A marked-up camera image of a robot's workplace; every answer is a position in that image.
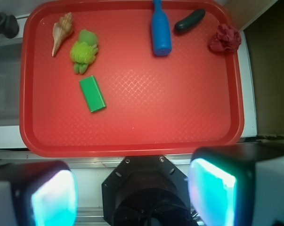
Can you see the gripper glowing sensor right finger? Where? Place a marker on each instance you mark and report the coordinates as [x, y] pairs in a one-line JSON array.
[[238, 185]]

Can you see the red plastic tray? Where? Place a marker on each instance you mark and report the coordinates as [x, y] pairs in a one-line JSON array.
[[154, 105]]

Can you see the grey toy sink basin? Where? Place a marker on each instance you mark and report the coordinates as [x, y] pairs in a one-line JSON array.
[[10, 67]]

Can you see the green plush turtle toy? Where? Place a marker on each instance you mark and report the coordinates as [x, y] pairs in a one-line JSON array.
[[83, 52]]

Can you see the brown cardboard panel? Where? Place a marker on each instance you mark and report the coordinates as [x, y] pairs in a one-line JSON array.
[[265, 42]]

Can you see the red paper ball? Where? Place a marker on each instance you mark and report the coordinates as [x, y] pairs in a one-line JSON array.
[[226, 39]]

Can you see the dark green cucumber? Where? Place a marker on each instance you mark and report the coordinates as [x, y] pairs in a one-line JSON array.
[[190, 21]]

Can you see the blue plastic bottle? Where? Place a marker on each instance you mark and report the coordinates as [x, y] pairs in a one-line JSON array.
[[160, 29]]

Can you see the grey toy faucet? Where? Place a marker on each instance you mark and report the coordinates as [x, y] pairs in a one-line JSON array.
[[8, 25]]

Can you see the green rectangular block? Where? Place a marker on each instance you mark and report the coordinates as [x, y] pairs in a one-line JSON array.
[[92, 94]]

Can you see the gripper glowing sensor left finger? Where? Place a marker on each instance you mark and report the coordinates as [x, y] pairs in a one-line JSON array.
[[38, 194]]

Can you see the tan conch seashell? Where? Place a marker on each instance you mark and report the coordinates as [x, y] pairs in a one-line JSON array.
[[62, 30]]

